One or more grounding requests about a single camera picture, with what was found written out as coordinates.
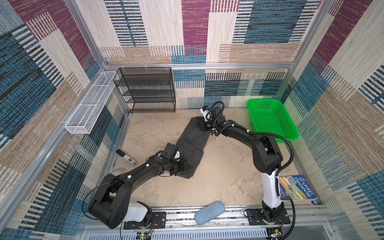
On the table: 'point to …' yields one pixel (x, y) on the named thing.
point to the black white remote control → (122, 154)
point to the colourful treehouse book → (296, 187)
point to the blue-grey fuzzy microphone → (209, 212)
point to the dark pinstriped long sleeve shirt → (190, 149)
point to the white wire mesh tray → (85, 117)
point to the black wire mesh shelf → (151, 88)
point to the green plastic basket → (269, 115)
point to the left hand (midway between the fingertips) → (189, 167)
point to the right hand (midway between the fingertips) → (198, 125)
